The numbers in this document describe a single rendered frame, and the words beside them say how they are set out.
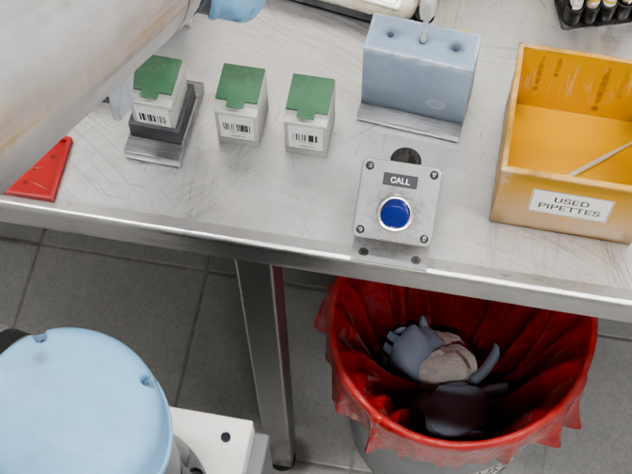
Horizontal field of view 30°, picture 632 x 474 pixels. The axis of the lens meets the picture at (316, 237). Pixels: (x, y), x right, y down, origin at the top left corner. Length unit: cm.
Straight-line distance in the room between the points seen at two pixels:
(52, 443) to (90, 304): 130
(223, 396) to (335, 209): 90
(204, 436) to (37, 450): 26
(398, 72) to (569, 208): 20
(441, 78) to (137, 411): 47
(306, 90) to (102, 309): 102
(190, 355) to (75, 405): 123
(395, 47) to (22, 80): 60
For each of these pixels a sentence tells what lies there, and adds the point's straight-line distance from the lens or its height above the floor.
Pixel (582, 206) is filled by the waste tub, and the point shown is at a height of 93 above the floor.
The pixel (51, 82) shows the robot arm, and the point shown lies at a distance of 52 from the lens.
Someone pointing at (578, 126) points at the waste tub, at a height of 88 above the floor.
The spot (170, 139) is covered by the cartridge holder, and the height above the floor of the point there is 90.
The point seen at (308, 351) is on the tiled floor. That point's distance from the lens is 197.
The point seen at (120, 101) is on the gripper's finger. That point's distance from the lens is 99.
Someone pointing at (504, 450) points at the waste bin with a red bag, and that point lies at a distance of 152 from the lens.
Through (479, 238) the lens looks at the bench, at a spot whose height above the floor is 87.
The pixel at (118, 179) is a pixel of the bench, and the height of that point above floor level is 87.
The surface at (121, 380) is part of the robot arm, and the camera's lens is 76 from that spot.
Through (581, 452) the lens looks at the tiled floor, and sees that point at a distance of 196.
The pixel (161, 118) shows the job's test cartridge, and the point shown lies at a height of 92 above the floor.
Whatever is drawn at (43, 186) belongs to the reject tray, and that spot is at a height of 88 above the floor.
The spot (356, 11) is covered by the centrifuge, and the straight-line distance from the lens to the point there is 120.
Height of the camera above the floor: 184
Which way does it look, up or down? 64 degrees down
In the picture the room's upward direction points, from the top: 1 degrees counter-clockwise
